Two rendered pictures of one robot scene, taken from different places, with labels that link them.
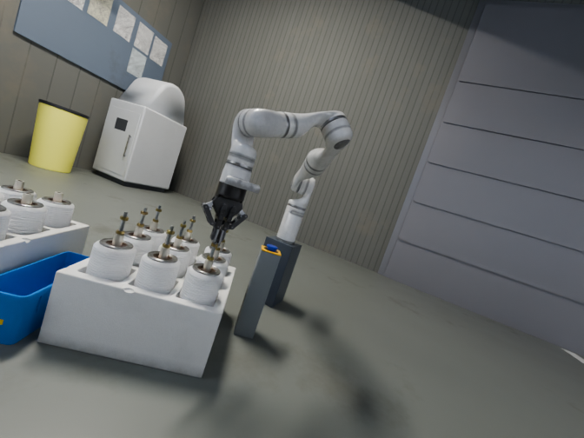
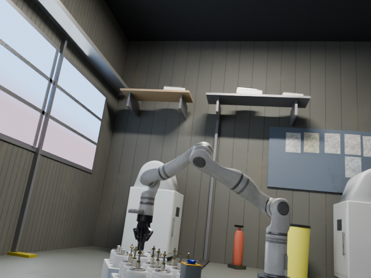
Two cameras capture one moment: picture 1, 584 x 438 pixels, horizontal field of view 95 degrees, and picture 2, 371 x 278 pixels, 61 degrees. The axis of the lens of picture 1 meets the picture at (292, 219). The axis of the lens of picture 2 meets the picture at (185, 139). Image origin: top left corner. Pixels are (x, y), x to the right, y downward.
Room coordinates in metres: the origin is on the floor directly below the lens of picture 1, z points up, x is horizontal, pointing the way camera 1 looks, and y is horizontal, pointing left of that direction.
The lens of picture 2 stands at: (0.65, -1.37, 0.47)
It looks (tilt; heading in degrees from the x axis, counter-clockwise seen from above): 15 degrees up; 82
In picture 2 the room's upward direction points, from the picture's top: 7 degrees clockwise
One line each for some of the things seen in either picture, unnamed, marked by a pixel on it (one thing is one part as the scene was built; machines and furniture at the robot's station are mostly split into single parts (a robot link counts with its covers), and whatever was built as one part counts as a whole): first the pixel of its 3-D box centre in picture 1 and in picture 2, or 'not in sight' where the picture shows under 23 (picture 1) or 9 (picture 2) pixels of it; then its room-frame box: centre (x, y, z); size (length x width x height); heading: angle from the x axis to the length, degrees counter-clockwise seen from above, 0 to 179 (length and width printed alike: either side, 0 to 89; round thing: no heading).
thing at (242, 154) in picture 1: (246, 138); (150, 188); (0.72, 0.18, 0.62); 0.09 x 0.07 x 0.15; 43
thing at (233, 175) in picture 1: (239, 175); (142, 208); (0.70, 0.17, 0.52); 0.11 x 0.09 x 0.06; 35
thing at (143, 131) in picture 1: (145, 133); (368, 227); (3.42, 2.12, 0.68); 0.70 x 0.58 x 1.35; 161
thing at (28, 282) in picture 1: (44, 290); not in sight; (0.69, 0.57, 0.06); 0.30 x 0.11 x 0.12; 9
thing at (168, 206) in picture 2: not in sight; (155, 208); (0.95, 2.99, 0.62); 0.63 x 0.56 x 1.24; 161
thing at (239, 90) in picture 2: not in sight; (247, 95); (2.04, 2.73, 2.36); 0.39 x 0.38 x 0.10; 161
